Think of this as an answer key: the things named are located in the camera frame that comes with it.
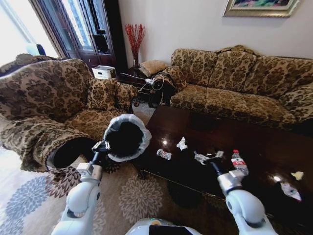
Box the white cable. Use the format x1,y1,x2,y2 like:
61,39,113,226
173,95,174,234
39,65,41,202
119,71,162,93

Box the framed painting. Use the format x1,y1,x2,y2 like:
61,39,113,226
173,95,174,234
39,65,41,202
222,0,301,18

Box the red branches in vase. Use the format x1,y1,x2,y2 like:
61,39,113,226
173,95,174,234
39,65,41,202
125,23,146,69

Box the beige floral rug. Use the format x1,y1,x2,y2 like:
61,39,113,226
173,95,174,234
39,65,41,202
0,144,245,235

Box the gold woven cushion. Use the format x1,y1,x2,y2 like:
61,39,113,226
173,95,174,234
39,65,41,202
139,60,170,77

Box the crushed clear plastic bottle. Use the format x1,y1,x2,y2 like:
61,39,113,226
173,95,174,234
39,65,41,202
156,148,173,161

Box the dark wooden side table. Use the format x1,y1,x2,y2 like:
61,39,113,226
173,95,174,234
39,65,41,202
116,66,157,95

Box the crumpled white tissue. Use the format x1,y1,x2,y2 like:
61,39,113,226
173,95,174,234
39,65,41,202
176,137,188,150

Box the white robot chest shell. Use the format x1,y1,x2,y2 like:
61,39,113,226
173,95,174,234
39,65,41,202
124,217,203,235

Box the brown floral armchair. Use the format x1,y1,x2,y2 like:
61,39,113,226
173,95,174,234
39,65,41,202
0,53,139,173

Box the plastic bottle with red label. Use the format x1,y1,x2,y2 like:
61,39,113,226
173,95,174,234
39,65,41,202
230,149,249,176

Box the dark wooden cabinet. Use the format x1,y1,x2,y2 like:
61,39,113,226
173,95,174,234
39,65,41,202
29,0,128,74

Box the dark wooden coffee table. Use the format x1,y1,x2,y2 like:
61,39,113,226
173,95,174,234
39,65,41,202
133,104,313,235

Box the white printed wrapper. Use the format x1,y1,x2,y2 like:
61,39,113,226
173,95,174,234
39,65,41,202
280,181,303,202

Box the black bin with clear liner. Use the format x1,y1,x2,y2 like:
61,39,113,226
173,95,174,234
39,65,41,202
103,113,153,163

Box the brown floral cushion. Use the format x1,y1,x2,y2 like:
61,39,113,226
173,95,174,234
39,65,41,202
85,77,119,111

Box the black round device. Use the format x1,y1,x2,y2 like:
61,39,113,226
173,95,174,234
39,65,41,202
152,77,169,93

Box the brown floral sofa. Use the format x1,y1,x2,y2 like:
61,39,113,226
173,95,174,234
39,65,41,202
153,45,313,133

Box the white storage box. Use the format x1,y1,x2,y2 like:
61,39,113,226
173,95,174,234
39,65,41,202
91,65,116,80

